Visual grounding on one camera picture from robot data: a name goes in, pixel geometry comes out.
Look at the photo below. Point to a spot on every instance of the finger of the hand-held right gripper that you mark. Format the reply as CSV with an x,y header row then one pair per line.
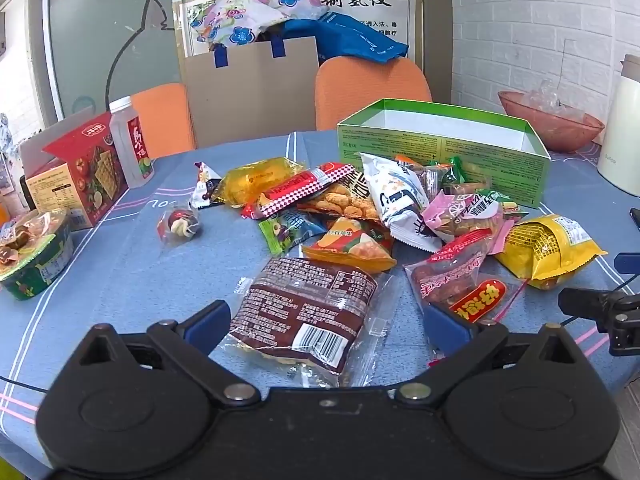
x,y
582,305
627,262

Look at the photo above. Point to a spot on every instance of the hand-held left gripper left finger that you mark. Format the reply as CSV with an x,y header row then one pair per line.
x,y
207,325

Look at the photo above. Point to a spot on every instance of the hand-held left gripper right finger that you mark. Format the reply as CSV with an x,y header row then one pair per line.
x,y
447,327

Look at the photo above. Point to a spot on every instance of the red label jujube packet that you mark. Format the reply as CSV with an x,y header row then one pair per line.
x,y
450,270

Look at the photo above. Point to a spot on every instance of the brown label bread packet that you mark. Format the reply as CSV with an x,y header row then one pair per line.
x,y
300,305

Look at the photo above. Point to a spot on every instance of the chocolate candy clear wrapper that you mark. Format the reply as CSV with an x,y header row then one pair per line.
x,y
177,222

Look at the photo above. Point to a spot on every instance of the pink lemon print packet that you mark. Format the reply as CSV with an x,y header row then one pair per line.
x,y
460,215

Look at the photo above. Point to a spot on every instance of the green pea snack packet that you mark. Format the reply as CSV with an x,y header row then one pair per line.
x,y
510,205

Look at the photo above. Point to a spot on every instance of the green blue candy packet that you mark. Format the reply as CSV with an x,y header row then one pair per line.
x,y
287,227

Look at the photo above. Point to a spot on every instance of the orange triangle chips packet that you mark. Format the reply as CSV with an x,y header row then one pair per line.
x,y
350,247

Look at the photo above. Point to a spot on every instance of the small white purple packet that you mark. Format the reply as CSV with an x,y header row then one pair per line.
x,y
205,182

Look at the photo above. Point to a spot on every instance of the small green candy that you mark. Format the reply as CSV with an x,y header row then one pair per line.
x,y
452,172

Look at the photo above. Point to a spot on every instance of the yellow translucent snack packet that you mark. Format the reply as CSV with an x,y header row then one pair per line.
x,y
260,175

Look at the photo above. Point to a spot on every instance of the orange brown small packet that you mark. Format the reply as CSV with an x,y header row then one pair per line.
x,y
415,170

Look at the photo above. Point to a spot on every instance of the peanut packet black label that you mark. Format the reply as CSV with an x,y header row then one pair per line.
x,y
340,202

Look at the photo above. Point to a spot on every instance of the red checkered snack packet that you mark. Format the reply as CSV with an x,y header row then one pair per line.
x,y
300,187

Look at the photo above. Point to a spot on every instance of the green cardboard box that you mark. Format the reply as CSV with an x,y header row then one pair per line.
x,y
400,145

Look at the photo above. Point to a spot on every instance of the black device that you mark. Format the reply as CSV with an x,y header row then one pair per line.
x,y
635,217

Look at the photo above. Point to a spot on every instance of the blue striped tablecloth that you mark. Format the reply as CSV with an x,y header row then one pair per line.
x,y
125,270

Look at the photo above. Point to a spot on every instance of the white thermos jug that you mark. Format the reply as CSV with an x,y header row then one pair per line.
x,y
622,135

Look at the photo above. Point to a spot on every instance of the pink plastic bowl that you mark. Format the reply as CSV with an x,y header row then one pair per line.
x,y
550,130

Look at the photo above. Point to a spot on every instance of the green instant noodle bowl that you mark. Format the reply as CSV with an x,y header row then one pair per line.
x,y
35,270

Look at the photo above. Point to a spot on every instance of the clear plastic wrap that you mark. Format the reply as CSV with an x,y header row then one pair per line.
x,y
545,100

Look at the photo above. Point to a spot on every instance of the clear bottle red label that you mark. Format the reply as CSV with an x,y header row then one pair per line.
x,y
132,150

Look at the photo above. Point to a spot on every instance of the red cracker box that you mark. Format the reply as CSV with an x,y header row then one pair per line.
x,y
85,170

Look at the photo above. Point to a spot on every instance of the orange chair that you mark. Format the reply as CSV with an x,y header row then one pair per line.
x,y
370,85
160,115

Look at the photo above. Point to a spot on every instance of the brown cardboard box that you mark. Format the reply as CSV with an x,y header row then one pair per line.
x,y
250,95

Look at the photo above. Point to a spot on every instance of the blue bag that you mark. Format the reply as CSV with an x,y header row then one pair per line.
x,y
355,35

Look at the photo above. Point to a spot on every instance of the frosted glass partition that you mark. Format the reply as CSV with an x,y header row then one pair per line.
x,y
100,35

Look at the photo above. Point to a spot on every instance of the floral cloth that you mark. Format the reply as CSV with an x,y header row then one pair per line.
x,y
260,10

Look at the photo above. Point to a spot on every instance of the framed calligraphy poster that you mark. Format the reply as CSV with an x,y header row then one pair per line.
x,y
370,2

